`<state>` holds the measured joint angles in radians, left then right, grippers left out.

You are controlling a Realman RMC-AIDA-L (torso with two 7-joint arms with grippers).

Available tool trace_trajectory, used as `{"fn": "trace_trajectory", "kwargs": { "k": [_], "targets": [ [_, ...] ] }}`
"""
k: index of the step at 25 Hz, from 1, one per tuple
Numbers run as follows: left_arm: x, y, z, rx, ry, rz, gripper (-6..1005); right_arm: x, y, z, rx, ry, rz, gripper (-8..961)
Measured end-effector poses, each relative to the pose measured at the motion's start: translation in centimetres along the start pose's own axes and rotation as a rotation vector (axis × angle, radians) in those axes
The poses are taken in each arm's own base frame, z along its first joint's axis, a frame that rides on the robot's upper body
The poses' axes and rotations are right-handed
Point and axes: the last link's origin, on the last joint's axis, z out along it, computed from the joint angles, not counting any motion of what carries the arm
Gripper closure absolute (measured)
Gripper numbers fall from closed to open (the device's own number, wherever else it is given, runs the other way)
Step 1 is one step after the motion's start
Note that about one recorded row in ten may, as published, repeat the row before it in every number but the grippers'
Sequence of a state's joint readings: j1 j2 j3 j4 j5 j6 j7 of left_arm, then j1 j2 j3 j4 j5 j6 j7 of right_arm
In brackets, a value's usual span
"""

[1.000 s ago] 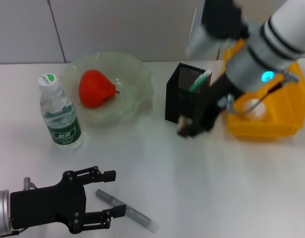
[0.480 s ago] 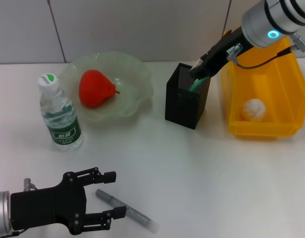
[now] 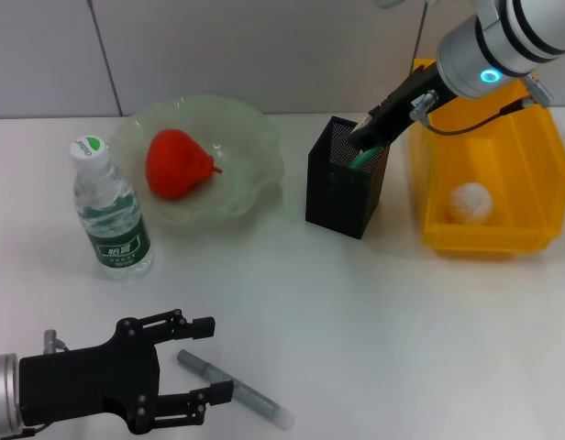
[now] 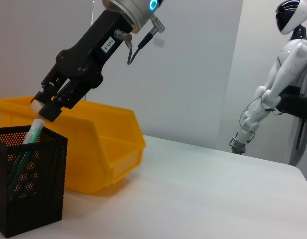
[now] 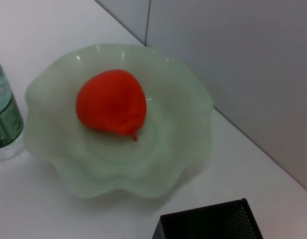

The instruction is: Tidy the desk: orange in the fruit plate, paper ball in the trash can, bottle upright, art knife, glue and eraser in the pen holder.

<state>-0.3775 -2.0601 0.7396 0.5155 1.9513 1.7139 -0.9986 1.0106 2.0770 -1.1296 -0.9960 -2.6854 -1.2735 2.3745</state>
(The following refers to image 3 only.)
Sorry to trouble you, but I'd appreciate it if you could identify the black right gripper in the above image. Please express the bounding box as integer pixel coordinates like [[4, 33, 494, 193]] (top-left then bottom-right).
[[348, 64, 459, 150]]

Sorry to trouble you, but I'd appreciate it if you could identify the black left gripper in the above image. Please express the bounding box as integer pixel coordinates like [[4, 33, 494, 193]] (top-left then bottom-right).
[[18, 309, 236, 435]]

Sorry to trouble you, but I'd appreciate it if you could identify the grey marker pen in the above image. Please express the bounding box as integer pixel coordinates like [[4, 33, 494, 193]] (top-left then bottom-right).
[[176, 348, 295, 432]]

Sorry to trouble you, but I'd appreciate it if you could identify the white paper ball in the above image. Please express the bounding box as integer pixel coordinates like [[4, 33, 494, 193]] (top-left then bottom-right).
[[448, 181, 494, 226]]

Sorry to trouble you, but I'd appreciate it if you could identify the clear green-label water bottle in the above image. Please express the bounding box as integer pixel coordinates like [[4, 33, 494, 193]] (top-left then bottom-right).
[[70, 135, 155, 281]]

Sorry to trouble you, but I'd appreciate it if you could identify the red-orange toy orange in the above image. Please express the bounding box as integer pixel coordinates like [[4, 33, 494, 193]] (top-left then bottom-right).
[[145, 129, 225, 201]]

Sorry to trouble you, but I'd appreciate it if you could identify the black mesh pen holder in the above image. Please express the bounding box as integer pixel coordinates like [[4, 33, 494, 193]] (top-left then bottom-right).
[[305, 115, 393, 240]]

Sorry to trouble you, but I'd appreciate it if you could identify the pale green glass fruit plate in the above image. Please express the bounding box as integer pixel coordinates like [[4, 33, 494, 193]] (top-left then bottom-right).
[[110, 94, 286, 233]]

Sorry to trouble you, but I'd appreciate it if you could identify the yellow plastic bin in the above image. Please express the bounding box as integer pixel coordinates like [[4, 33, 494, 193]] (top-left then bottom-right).
[[409, 58, 565, 254]]

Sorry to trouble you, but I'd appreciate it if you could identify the right arm cable with plug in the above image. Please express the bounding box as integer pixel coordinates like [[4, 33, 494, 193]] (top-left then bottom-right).
[[409, 75, 555, 137]]

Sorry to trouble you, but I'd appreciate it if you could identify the arm cable with plug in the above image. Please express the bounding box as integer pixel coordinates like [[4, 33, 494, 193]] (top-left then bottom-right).
[[6, 328, 69, 436], [409, 75, 555, 137]]

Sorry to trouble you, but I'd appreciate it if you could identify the left arm cable with plug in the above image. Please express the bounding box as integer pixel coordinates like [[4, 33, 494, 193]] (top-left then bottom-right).
[[6, 328, 69, 436]]

